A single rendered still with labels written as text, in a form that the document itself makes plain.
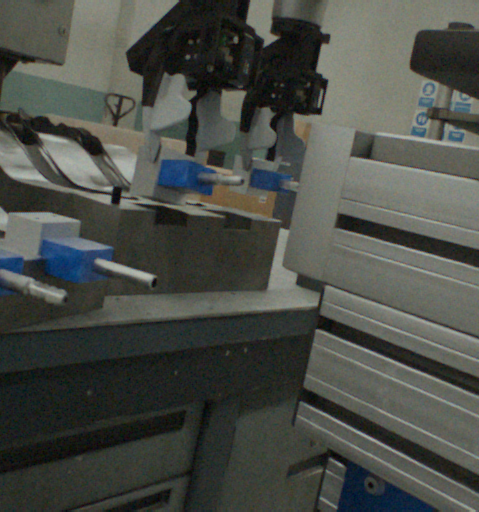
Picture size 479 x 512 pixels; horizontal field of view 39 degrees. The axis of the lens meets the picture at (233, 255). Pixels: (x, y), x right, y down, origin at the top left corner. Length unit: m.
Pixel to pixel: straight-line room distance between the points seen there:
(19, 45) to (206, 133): 0.90
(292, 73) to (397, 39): 7.36
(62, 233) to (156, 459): 0.34
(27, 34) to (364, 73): 7.02
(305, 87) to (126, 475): 0.57
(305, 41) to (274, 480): 0.62
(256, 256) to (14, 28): 0.92
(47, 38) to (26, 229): 1.10
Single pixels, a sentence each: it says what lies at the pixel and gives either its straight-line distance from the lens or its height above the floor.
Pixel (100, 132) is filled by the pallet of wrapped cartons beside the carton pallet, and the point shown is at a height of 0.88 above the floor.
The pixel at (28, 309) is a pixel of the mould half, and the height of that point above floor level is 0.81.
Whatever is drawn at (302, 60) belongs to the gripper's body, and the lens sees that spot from 0.99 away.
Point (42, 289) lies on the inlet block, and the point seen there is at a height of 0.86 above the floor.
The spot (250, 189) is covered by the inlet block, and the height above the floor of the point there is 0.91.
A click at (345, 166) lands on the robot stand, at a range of 0.40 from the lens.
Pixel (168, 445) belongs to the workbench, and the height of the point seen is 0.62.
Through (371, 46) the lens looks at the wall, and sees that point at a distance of 8.47.
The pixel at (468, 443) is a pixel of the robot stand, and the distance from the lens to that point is 0.36.
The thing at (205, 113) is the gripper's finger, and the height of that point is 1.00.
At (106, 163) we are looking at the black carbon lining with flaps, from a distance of 1.01.
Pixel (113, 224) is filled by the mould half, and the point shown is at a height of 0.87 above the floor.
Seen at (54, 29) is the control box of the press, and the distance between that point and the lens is 1.65.
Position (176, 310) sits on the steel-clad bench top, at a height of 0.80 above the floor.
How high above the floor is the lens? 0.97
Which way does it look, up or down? 9 degrees down
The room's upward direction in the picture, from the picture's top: 11 degrees clockwise
